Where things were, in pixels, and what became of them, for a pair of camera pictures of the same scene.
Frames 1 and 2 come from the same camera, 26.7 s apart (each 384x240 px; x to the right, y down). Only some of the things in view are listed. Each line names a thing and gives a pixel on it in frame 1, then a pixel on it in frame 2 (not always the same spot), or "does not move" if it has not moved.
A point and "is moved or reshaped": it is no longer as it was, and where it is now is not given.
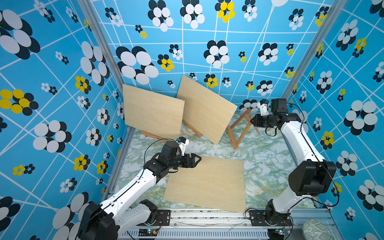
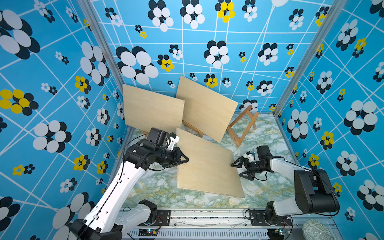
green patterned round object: [313, 229] does not move
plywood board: [207, 111] does not move
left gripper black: [193, 163] to [177, 159]
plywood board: [153, 112] does not move
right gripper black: [256, 120] to [241, 161]
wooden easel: [199, 134] does not move
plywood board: [218, 183] is moved or reshaped
